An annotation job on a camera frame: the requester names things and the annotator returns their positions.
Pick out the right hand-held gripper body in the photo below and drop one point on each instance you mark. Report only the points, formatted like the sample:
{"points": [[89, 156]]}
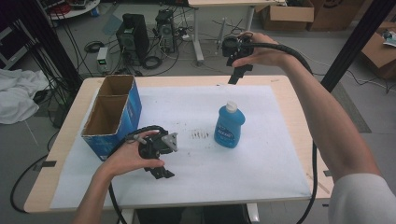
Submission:
{"points": [[233, 46]]}

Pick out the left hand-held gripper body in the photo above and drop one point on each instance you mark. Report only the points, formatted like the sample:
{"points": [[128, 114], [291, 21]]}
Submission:
{"points": [[155, 146]]}

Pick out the blue cardboard box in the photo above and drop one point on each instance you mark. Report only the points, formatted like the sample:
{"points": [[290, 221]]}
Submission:
{"points": [[124, 118]]}

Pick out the blue bottle with white cap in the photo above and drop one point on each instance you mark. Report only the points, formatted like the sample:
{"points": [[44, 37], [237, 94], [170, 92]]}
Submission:
{"points": [[229, 124]]}

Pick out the person's left hand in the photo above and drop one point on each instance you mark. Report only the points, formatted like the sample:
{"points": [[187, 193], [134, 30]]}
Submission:
{"points": [[124, 158]]}

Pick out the person's right hand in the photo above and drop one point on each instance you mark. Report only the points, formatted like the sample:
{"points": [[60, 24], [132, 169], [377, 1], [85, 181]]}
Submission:
{"points": [[266, 54]]}

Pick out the white table mat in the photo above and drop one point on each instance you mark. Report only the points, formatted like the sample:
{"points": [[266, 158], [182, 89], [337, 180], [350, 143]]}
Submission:
{"points": [[202, 174]]}

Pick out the light wooden table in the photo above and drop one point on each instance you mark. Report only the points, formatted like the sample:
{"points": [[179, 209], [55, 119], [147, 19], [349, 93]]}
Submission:
{"points": [[193, 80]]}

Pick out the white-legged desk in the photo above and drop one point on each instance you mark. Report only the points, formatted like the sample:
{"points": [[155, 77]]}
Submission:
{"points": [[218, 2]]}

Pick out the person's dark trousers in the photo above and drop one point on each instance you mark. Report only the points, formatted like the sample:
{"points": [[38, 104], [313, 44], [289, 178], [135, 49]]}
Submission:
{"points": [[193, 215]]}

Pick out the open brown cardboard box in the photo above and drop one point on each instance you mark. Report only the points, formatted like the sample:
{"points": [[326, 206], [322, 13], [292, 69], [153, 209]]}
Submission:
{"points": [[289, 14]]}

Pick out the grey open computer tower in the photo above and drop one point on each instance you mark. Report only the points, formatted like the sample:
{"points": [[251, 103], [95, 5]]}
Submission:
{"points": [[165, 29]]}

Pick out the black computer tower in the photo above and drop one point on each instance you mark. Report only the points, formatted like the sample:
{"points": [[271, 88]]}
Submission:
{"points": [[134, 34]]}

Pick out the small white power device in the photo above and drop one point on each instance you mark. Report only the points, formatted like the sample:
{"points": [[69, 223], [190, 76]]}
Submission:
{"points": [[102, 59]]}

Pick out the black tape strip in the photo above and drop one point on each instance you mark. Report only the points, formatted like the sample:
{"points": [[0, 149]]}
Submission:
{"points": [[327, 173], [46, 164]]}

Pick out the closed brown cardboard box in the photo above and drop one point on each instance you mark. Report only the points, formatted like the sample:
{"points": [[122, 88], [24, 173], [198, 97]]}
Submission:
{"points": [[336, 14]]}

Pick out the grey floor mat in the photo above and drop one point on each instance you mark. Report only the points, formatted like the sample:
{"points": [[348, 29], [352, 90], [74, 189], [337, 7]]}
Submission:
{"points": [[351, 109]]}

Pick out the brown cardboard box with papers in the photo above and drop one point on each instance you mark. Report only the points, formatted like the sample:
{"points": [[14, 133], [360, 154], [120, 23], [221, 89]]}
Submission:
{"points": [[378, 53]]}

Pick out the white cloth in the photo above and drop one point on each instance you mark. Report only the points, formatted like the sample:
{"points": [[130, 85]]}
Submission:
{"points": [[18, 93]]}

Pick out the round white table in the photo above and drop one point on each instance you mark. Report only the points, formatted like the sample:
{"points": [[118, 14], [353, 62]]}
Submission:
{"points": [[74, 11]]}

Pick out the grey metal rack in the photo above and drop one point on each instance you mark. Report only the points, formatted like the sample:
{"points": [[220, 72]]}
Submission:
{"points": [[12, 49]]}

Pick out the person's white sleeve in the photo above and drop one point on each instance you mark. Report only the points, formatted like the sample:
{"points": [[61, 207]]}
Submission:
{"points": [[361, 202]]}

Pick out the black metal frame post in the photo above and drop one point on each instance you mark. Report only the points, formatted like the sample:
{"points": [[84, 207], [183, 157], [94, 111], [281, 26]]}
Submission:
{"points": [[49, 40], [358, 40]]}

